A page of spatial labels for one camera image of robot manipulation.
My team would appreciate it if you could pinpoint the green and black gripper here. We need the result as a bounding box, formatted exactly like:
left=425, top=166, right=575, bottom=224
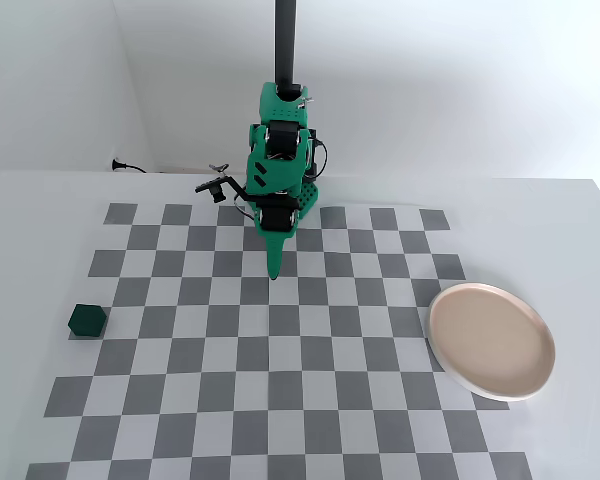
left=253, top=194, right=303, bottom=282

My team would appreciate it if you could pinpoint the dark green dice cube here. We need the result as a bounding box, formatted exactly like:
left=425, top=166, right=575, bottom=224
left=68, top=302, right=107, bottom=341

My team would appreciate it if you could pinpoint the pink round plate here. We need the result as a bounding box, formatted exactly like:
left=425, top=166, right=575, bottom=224
left=427, top=282, right=557, bottom=403

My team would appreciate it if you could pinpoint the grey checkerboard mat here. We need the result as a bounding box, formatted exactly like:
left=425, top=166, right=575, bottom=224
left=27, top=201, right=534, bottom=480

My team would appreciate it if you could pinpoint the black vertical pole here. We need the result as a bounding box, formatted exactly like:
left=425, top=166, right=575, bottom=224
left=273, top=0, right=299, bottom=97

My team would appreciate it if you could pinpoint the black wrist camera board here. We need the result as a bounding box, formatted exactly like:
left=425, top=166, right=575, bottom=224
left=195, top=161, right=247, bottom=205

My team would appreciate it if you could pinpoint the black power cable plug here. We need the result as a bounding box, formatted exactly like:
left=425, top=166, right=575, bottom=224
left=110, top=157, right=151, bottom=175

